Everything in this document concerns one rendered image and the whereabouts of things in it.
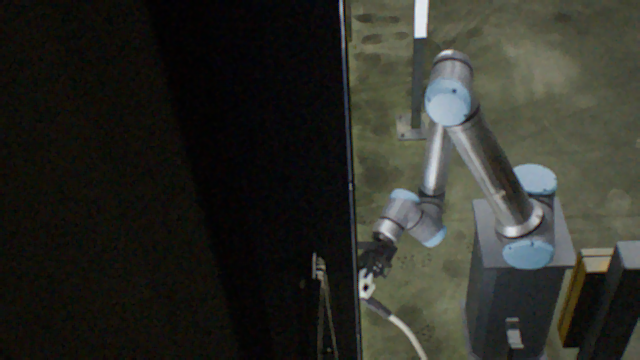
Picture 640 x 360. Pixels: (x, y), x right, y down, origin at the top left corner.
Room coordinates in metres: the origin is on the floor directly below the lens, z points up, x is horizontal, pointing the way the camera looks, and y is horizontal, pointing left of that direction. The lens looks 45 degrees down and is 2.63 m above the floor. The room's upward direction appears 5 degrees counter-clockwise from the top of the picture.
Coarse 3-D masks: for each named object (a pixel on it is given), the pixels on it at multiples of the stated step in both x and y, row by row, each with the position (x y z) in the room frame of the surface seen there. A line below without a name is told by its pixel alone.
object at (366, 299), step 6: (360, 282) 1.25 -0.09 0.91; (366, 282) 1.25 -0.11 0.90; (360, 288) 1.24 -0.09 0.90; (372, 288) 1.25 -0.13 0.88; (360, 294) 1.23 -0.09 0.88; (366, 294) 1.23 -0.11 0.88; (360, 300) 1.29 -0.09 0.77; (366, 300) 1.29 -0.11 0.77; (372, 300) 1.29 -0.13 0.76; (366, 306) 1.29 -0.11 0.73; (372, 306) 1.28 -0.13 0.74; (378, 306) 1.28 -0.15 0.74; (378, 312) 1.28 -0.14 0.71; (384, 312) 1.28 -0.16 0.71; (390, 312) 1.28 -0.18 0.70; (384, 318) 1.27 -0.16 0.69
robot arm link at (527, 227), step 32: (448, 64) 1.56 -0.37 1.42; (448, 96) 1.45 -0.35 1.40; (448, 128) 1.46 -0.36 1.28; (480, 128) 1.45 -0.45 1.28; (480, 160) 1.43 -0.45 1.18; (512, 192) 1.41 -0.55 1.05; (512, 224) 1.39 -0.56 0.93; (544, 224) 1.40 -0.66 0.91; (512, 256) 1.36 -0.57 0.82; (544, 256) 1.33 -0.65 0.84
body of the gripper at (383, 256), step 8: (376, 240) 1.46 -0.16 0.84; (384, 240) 1.43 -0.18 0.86; (384, 248) 1.43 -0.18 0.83; (392, 248) 1.43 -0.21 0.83; (360, 256) 1.41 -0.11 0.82; (368, 256) 1.39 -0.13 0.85; (376, 256) 1.38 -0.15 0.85; (384, 256) 1.40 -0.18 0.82; (392, 256) 1.41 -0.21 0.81; (360, 264) 1.38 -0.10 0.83; (376, 264) 1.37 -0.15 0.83; (384, 264) 1.37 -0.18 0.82; (376, 272) 1.35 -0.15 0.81
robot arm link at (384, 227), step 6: (378, 222) 1.49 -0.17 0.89; (384, 222) 1.48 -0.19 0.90; (390, 222) 1.47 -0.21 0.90; (378, 228) 1.46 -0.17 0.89; (384, 228) 1.46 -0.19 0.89; (390, 228) 1.46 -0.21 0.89; (396, 228) 1.46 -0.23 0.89; (384, 234) 1.45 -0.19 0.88; (390, 234) 1.44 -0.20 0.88; (396, 234) 1.44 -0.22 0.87; (402, 234) 1.46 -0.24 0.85; (396, 240) 1.43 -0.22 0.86
